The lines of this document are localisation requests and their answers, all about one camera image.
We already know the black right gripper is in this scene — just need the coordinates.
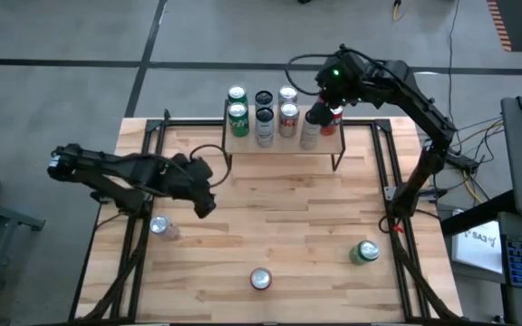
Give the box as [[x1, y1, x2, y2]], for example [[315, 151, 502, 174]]
[[306, 47, 373, 128]]

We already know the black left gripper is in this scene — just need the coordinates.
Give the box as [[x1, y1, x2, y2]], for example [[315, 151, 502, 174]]
[[165, 153, 219, 219]]

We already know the red Fanta can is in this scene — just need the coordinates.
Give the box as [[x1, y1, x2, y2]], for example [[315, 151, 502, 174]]
[[249, 266, 274, 292], [319, 106, 344, 137]]

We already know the silver beverage can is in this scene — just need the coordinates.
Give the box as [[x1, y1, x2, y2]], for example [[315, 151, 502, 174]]
[[149, 215, 180, 241], [278, 101, 301, 139]]

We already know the silver Diet Coke can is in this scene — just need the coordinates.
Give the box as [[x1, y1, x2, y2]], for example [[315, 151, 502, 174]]
[[277, 84, 299, 106]]

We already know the white Celsius Tropical Vibe can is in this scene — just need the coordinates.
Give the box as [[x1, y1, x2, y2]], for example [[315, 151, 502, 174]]
[[298, 110, 322, 151]]

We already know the green Sprite can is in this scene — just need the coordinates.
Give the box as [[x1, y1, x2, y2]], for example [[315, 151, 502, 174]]
[[227, 84, 248, 106], [348, 239, 381, 266], [227, 101, 250, 138]]

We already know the slim Celsius can black lid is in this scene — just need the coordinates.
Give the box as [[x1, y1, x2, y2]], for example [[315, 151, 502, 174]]
[[254, 89, 275, 112]]

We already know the silver Celsius Arctic Vibe can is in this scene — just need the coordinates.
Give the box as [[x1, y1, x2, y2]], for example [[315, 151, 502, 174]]
[[255, 106, 276, 149]]

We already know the black power strip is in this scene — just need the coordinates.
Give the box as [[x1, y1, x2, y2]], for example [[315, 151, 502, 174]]
[[446, 152, 482, 176]]

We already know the black desk support beam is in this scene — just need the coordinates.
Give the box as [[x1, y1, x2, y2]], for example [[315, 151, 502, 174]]
[[440, 188, 516, 237]]

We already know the grey side table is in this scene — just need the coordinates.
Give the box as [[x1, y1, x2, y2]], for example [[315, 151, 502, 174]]
[[0, 193, 47, 326]]

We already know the white paper sign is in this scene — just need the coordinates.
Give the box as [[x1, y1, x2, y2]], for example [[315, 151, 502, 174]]
[[449, 219, 505, 275]]

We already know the black aluminium table frame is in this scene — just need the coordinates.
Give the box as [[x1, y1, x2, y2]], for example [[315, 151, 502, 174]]
[[68, 107, 464, 326]]

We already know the wooden shelf black metal frame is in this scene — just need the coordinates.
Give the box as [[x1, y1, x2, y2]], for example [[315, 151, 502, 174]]
[[221, 98, 347, 172]]

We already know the black floor cable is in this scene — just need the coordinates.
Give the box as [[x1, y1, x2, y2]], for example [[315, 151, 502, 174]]
[[444, 0, 464, 132]]

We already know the yellow floor cable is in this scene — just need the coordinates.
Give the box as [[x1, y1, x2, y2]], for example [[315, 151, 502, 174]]
[[423, 118, 505, 206]]

